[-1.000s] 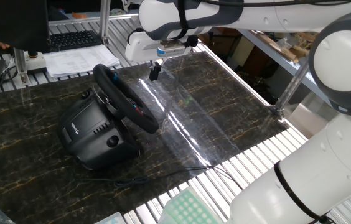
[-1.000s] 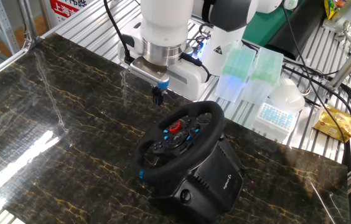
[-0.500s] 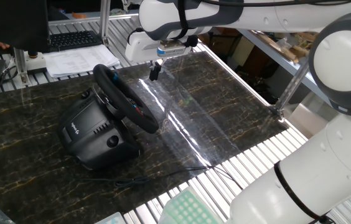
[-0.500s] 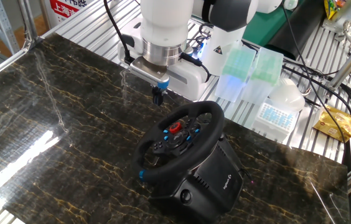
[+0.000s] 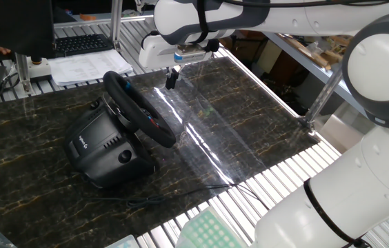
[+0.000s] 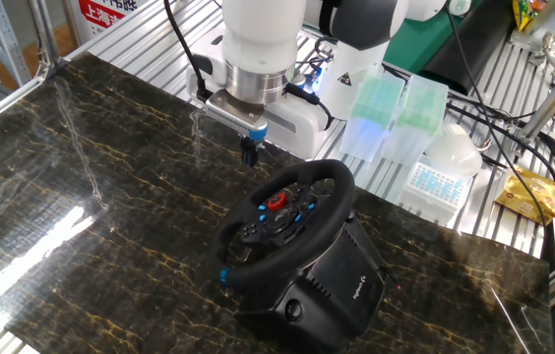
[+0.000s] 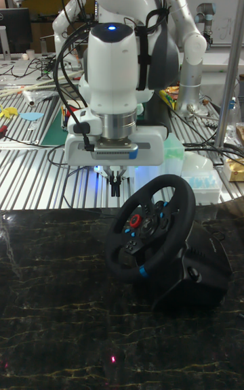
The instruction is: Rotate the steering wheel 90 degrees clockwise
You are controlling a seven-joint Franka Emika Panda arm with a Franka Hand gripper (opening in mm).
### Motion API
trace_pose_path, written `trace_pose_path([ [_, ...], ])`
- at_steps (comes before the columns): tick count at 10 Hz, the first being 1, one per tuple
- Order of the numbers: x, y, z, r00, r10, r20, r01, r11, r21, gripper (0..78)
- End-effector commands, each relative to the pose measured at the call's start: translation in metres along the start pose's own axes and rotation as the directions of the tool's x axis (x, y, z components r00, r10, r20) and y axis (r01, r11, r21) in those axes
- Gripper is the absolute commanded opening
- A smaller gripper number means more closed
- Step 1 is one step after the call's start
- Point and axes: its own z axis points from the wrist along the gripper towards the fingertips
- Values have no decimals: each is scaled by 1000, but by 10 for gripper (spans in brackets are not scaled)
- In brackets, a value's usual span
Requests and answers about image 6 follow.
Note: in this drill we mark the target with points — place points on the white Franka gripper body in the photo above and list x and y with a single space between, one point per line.
297 133

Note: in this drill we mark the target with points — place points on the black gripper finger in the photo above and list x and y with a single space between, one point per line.
255 153
246 155

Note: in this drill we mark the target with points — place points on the black racing steering wheel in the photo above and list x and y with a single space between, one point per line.
277 223

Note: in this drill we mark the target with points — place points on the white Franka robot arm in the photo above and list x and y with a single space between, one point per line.
263 34

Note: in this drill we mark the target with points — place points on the silver second robot arm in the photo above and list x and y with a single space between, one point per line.
553 24

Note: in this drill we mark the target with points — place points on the black steering wheel base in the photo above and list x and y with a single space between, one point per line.
336 275

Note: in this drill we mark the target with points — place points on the green pipette tip box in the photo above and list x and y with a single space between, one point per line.
376 98
422 105

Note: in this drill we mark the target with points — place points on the dark marble pattern board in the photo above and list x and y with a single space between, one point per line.
110 172

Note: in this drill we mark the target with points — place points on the blue pipette tip rack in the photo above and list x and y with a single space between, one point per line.
432 189

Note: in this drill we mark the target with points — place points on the white plastic bowl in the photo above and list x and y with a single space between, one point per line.
454 150

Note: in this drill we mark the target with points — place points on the black rolled mat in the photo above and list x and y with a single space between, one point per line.
474 44

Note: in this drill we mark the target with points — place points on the red and white sign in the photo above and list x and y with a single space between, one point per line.
105 15

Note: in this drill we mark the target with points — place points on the gold foil snack packet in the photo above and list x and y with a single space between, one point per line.
528 196

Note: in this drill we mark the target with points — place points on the yellow snack bag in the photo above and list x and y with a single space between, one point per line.
523 15

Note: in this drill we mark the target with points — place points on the perforated metal rack upright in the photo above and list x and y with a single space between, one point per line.
6 39

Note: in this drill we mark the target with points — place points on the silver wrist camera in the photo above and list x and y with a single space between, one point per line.
233 110

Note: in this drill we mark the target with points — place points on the aluminium corner frame post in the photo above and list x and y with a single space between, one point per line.
47 34

